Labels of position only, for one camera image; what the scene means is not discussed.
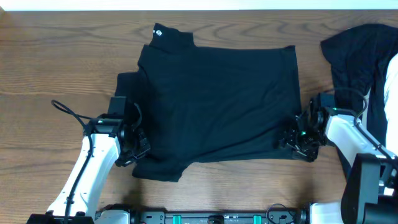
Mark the dark teal t-shirt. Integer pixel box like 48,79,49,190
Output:
115,24,301,182

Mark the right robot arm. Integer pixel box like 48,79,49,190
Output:
279,93,397,224

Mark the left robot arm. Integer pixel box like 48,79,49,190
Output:
28,113,150,224

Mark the dark clothes pile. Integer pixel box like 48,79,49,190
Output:
320,24,397,159

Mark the black aluminium mounting rail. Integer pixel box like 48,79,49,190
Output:
93,210,312,224

